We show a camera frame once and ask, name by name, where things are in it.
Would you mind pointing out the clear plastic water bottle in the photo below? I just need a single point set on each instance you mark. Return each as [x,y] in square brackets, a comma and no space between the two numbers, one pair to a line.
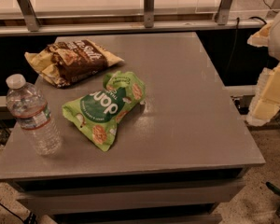
[29,107]

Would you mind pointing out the green snack bag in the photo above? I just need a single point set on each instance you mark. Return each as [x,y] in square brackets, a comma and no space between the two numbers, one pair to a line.
[98,114]

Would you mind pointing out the grey table with drawers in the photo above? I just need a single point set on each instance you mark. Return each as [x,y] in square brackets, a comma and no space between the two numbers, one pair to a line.
[175,158]

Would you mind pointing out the metal guard rail frame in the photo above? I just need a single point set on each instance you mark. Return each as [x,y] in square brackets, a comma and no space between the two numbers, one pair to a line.
[72,17]

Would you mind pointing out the black cable floor left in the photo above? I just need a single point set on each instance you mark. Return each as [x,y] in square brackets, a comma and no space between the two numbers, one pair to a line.
[31,219]

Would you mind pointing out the brown yellow chip bag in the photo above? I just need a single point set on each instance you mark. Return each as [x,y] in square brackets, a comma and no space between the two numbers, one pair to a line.
[63,64]

